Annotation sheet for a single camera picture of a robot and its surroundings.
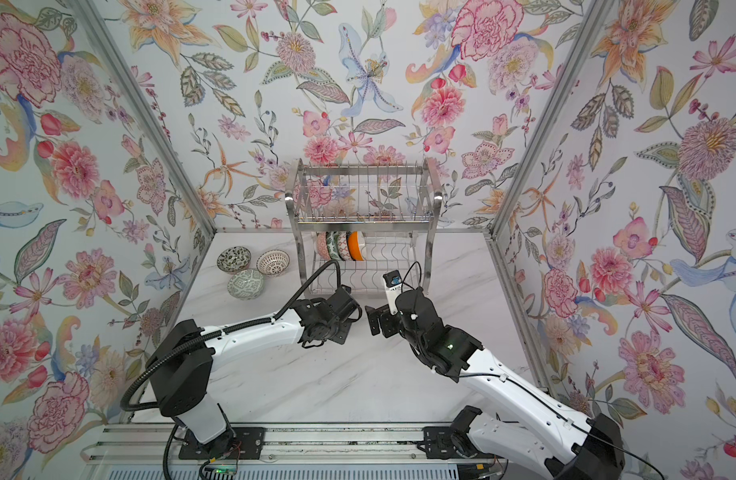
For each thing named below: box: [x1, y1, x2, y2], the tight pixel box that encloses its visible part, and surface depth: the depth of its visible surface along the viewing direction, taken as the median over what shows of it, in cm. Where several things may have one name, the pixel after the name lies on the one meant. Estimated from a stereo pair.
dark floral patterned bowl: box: [217, 246, 252, 273], surface depth 112 cm
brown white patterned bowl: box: [256, 249, 291, 276], surface depth 109 cm
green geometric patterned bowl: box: [227, 269, 265, 301], surface depth 105 cm
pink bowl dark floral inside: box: [316, 231, 331, 260], surface depth 103 cm
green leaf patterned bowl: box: [326, 231, 343, 261], surface depth 103 cm
